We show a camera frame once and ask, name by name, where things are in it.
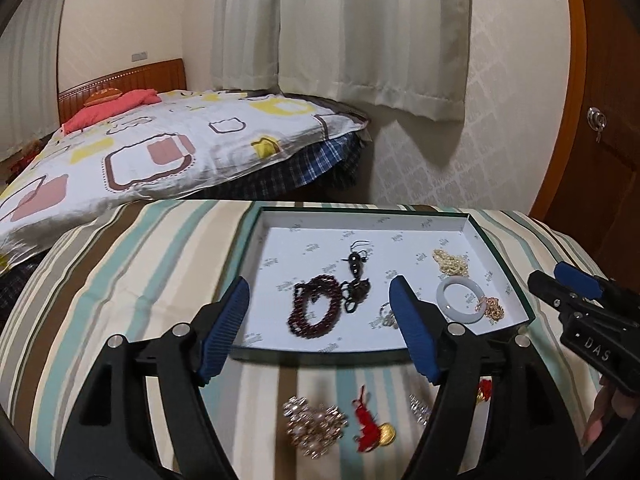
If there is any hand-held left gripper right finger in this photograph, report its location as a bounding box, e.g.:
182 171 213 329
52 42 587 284
389 275 586 480

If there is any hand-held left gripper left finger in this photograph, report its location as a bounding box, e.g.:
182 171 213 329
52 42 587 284
54 276 251 480

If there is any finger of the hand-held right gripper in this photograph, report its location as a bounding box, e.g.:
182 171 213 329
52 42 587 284
554 261 640 306
529 270 571 314

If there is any silver flower ring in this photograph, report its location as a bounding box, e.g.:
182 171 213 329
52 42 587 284
376 302 401 331

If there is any white jade bangle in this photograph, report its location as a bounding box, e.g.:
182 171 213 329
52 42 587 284
436 280 486 322

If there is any gold chain necklace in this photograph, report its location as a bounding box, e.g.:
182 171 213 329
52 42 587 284
474 296 506 321

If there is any white pearl bracelet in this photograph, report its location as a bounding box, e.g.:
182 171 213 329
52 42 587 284
432 249 471 278

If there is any dark red bead bracelet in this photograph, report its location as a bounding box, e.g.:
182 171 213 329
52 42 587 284
287 275 342 342

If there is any black pendant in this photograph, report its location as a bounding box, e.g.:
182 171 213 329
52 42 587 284
340 240 374 314

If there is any dark green shallow box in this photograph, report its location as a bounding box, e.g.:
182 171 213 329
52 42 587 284
227 203 536 366

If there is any person's right hand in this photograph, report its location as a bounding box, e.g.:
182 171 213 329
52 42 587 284
586 377 640 448

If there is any silver rhinestone clip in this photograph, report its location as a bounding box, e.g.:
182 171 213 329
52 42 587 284
407 392 433 426

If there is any striped tablecloth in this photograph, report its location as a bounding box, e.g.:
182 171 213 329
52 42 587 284
0 199 640 480

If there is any red tassel gold charm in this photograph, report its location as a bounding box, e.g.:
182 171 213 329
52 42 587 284
350 385 397 453

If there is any pearl heart brooch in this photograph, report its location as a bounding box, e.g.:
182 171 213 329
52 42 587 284
282 395 349 459

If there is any metal door lock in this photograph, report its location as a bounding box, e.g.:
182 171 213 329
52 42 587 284
587 107 607 143

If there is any bed with patterned quilt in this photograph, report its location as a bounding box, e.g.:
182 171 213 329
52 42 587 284
0 89 371 266

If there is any brown wooden door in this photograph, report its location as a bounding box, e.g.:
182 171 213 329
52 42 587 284
530 0 640 281

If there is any pink pillow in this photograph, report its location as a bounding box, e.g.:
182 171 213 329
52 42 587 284
62 89 158 133

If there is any wooden headboard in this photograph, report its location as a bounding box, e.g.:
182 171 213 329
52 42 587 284
57 58 188 126

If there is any orange round cushion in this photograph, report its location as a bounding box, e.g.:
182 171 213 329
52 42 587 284
84 89 123 107

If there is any white curtain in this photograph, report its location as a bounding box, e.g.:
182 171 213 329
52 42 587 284
207 0 282 96
277 0 473 122
0 0 76 161

